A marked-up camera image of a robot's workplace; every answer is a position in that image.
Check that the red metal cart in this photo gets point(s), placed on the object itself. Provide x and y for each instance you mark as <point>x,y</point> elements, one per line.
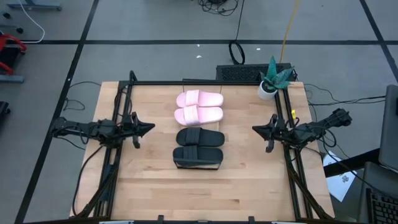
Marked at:
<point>12,39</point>

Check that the black aluminium table frame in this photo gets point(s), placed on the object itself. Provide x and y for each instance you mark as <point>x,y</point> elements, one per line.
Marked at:
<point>155,83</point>

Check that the grey side desk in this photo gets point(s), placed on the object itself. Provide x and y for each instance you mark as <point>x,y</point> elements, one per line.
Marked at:
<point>382,180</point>

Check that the grey desk foot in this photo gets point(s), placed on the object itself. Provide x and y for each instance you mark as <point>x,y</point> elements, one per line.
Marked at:
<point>34,4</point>
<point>11,78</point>

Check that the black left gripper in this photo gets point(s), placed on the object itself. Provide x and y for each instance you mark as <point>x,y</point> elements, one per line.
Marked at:
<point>136,130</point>

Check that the black floor object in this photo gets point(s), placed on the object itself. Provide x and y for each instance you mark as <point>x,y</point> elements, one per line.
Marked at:
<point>3,108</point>

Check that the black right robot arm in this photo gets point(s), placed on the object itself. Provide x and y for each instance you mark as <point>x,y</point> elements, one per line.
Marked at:
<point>311,132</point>

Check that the grey computer monitor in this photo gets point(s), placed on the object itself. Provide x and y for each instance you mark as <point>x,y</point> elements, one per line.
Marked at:
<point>390,130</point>

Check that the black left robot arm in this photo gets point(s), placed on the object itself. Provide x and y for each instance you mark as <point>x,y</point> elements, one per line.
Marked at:
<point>84,129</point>

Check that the black slide sandal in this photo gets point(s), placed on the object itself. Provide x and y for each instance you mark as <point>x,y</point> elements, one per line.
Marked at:
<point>211,137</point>
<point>211,154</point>

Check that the black caster wheel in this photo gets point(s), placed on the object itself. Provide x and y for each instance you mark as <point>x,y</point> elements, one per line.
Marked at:
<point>7,15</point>
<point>20,30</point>

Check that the black desk bar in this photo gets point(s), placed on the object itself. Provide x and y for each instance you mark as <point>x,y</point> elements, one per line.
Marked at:
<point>351,163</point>

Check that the pink foam slide sandal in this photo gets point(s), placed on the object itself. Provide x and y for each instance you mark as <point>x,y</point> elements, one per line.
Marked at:
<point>208,98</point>
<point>192,115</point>

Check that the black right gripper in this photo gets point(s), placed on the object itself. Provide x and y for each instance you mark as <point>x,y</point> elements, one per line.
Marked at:
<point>273,132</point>

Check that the black keyboard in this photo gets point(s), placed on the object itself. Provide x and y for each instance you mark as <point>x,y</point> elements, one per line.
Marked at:
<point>384,208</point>
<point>236,73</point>

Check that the white paper sheet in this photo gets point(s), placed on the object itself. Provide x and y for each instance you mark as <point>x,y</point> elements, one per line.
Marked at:
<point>340,183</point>

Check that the yellow tag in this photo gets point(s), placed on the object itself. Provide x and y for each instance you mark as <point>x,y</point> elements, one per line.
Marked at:
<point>293,114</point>

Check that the black frame wooden shelf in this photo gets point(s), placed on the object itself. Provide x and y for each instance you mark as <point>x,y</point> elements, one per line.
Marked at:
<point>199,169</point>

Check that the green plant in white pot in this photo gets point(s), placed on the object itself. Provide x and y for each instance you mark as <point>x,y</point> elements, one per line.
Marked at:
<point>265,92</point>

